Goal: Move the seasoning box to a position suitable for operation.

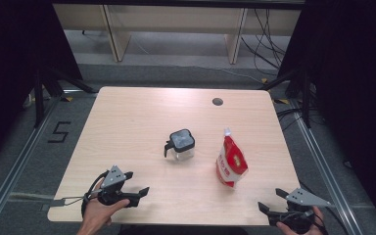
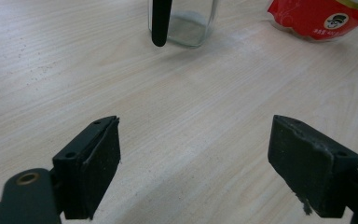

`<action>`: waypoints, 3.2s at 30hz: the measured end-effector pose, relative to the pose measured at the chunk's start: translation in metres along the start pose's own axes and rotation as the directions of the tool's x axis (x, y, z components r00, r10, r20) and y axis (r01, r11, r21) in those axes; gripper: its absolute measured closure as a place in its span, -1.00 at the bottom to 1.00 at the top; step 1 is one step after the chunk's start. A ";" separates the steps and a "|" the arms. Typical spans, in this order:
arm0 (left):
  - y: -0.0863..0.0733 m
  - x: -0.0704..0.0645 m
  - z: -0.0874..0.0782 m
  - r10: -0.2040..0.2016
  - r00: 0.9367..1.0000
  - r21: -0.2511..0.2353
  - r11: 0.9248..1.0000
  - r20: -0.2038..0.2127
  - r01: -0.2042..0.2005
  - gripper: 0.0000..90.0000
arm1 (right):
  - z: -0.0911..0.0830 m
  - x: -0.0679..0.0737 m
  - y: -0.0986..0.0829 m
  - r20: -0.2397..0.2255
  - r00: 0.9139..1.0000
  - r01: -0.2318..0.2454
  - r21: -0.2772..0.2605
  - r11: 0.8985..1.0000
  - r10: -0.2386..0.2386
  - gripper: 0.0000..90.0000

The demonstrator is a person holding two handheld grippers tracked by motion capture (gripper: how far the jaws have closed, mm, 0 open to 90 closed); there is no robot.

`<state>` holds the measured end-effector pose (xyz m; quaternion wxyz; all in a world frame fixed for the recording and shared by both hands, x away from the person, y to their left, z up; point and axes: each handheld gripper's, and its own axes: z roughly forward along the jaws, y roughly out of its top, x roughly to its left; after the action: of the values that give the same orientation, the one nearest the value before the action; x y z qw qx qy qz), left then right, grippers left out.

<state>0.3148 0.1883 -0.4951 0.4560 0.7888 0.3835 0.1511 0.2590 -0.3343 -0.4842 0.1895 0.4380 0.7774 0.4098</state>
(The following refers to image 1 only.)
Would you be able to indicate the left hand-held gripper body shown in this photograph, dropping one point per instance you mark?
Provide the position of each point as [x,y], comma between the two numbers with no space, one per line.
[112,178]

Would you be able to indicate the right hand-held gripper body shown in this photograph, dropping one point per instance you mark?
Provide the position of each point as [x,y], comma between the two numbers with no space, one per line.
[303,198]

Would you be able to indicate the red and white spouted pouch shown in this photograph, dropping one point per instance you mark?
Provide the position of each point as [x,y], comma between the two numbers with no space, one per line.
[231,163]

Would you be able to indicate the clear jar with black lid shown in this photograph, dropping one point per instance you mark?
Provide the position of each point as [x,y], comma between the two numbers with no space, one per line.
[182,143]

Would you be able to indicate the person's right hand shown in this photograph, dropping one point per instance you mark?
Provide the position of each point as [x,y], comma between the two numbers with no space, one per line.
[318,225]

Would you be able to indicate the person's left hand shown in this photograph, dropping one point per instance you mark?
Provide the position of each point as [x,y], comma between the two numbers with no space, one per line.
[98,212]

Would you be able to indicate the person's dark clothing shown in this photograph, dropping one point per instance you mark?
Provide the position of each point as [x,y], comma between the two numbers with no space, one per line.
[182,231]

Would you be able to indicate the grey tape strip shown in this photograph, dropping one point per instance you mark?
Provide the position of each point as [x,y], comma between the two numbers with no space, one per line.
[54,204]

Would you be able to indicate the yellow floor tape piece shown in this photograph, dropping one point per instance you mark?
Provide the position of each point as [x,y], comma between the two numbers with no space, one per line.
[282,101]
[67,98]

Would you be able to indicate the black metal stand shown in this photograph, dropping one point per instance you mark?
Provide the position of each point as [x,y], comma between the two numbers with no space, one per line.
[39,98]
[305,98]

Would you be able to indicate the black curtain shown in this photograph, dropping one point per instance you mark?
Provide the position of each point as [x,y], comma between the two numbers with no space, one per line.
[13,65]
[355,81]

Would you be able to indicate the light wooden shelf unit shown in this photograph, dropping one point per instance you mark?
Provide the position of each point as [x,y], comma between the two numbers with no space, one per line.
[176,19]

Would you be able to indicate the aluminium floor rail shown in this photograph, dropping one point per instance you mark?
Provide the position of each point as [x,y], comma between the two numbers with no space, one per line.
[323,169]
[16,169]

